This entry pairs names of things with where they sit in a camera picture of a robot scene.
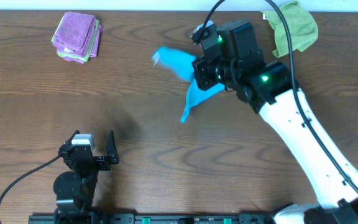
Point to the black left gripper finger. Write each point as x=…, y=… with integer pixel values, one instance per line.
x=72, y=136
x=111, y=149

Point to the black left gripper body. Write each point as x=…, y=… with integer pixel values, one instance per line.
x=96, y=158

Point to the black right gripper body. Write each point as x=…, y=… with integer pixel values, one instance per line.
x=218, y=72

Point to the blue microfiber cloth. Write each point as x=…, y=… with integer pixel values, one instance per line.
x=179, y=62

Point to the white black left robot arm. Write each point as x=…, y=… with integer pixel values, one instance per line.
x=75, y=189

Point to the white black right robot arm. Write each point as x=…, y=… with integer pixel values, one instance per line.
x=269, y=91

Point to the green crumpled cloth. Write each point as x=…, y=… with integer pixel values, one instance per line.
x=302, y=26

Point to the green folded cloth middle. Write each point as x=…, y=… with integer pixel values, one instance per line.
x=84, y=54

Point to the purple folded cloth bottom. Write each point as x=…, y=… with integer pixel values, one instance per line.
x=94, y=51

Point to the purple folded cloth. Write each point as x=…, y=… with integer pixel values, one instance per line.
x=73, y=31
x=94, y=51

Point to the purple folded cloth top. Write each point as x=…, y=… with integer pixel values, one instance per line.
x=73, y=31

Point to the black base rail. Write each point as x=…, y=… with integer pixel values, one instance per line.
x=128, y=218

